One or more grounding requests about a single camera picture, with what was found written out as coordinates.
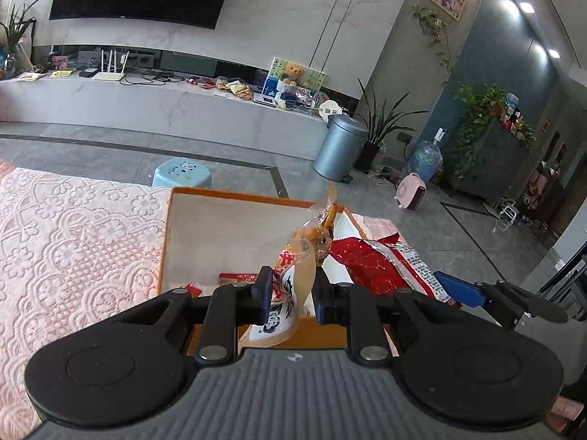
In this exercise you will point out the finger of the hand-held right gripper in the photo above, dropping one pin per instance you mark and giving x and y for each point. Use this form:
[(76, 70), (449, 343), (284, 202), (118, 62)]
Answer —
[(458, 288)]

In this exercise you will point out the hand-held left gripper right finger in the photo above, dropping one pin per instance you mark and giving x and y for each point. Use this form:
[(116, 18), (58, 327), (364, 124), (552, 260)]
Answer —
[(321, 302)]

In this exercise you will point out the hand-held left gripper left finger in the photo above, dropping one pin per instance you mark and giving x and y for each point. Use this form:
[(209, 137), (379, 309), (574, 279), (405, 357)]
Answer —
[(265, 295)]

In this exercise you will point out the clear sausage packet red label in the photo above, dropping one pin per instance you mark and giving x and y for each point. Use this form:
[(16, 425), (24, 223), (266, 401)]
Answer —
[(238, 278)]

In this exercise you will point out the gold clear peanut packet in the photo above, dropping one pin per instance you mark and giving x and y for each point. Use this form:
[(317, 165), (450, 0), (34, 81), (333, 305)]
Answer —
[(300, 256)]

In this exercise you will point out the large red snack packet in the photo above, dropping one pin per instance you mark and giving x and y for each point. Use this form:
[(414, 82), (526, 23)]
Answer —
[(380, 268)]

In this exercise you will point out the orange cardboard box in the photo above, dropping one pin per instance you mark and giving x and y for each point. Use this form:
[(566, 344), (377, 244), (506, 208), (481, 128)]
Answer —
[(215, 238)]

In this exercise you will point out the white step stool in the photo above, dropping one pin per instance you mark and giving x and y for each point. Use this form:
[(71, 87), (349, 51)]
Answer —
[(509, 214)]

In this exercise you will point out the pink space heater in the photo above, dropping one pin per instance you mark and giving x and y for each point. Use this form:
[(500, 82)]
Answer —
[(411, 192)]

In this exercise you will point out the grey cabinet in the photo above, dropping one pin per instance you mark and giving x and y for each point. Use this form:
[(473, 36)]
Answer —
[(495, 160)]

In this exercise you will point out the blue water jug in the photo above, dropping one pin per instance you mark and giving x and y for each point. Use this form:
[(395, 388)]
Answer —
[(424, 158)]

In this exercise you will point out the light blue plastic stool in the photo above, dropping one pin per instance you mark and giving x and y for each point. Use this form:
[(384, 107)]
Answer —
[(182, 172)]

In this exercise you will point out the grey trash can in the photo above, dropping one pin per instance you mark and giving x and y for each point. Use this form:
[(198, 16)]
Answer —
[(339, 149)]

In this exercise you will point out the trailing green potted plant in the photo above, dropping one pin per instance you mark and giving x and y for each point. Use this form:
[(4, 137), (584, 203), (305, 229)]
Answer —
[(479, 114)]

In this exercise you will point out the long-leaved potted plant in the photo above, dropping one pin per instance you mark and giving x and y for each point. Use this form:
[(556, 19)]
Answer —
[(383, 123)]

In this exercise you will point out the white paper fan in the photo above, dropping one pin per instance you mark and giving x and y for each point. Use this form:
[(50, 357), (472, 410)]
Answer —
[(330, 110)]

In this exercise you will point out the snack bags on console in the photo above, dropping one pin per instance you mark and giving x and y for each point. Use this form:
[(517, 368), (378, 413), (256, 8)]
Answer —
[(236, 88)]

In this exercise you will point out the white marble television console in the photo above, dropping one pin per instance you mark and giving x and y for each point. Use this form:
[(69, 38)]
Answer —
[(151, 107)]

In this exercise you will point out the teddy bear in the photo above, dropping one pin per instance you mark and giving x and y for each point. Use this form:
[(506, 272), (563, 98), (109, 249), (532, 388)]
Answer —
[(292, 74)]

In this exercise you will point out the green white picture board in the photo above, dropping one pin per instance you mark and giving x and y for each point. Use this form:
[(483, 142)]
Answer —
[(316, 78)]

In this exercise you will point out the white router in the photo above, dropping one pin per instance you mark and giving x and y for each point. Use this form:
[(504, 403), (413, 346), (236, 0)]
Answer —
[(110, 71)]

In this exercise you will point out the slim-leaved potted plant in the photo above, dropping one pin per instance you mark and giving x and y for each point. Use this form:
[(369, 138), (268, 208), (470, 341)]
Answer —
[(16, 27)]

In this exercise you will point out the wall vine plant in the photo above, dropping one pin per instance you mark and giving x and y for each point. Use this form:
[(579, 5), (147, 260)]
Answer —
[(435, 32)]

